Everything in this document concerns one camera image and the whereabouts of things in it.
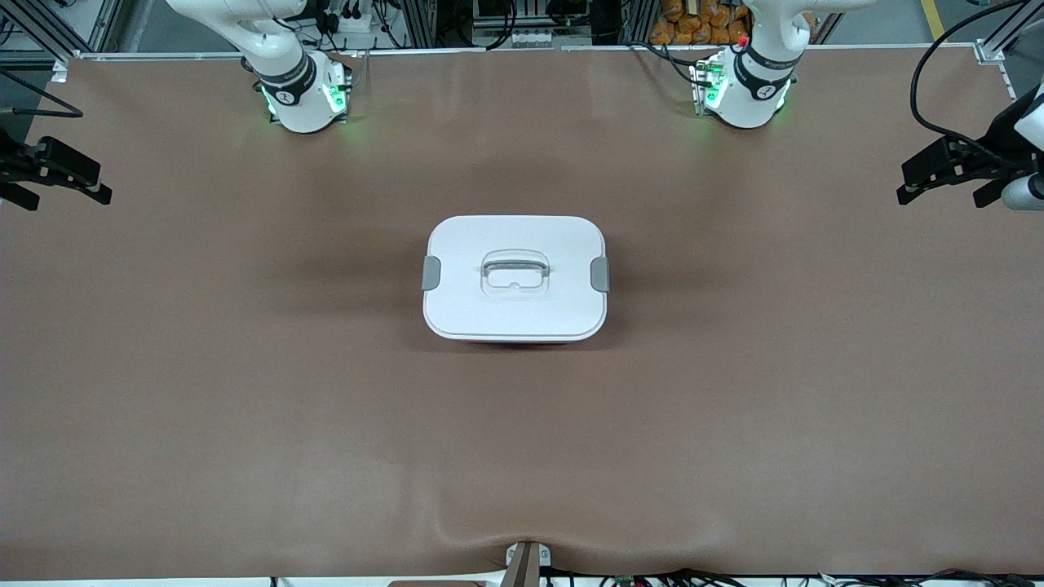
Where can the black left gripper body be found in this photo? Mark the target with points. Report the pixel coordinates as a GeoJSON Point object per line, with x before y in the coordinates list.
{"type": "Point", "coordinates": [996, 148]}

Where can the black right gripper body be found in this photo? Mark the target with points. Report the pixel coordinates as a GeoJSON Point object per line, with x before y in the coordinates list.
{"type": "Point", "coordinates": [10, 161]}

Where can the white box lid grey clips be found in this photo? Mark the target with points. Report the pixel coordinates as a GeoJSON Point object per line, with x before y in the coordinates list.
{"type": "Point", "coordinates": [514, 314]}

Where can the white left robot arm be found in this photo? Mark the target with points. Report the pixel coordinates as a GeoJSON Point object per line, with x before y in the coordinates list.
{"type": "Point", "coordinates": [746, 98]}

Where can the pink plastic box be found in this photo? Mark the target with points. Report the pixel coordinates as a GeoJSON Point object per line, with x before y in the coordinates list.
{"type": "Point", "coordinates": [522, 343]}

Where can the pile of orange toys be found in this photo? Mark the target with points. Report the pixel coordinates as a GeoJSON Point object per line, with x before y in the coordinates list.
{"type": "Point", "coordinates": [693, 20]}

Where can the silver base connector plate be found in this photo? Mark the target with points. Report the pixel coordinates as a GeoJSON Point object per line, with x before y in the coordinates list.
{"type": "Point", "coordinates": [342, 86]}

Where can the white power strip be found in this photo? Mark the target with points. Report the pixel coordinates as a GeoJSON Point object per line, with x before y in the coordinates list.
{"type": "Point", "coordinates": [351, 16]}

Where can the brown table mat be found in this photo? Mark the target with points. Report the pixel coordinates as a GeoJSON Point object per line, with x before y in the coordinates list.
{"type": "Point", "coordinates": [245, 448]}

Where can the white connector block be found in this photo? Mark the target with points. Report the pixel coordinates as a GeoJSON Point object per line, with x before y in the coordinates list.
{"type": "Point", "coordinates": [533, 37]}

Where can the aluminium frame profile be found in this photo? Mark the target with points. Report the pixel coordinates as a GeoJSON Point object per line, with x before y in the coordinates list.
{"type": "Point", "coordinates": [991, 50]}
{"type": "Point", "coordinates": [33, 33]}

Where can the grey metal bracket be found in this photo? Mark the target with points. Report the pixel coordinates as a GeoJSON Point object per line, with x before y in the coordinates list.
{"type": "Point", "coordinates": [526, 567]}

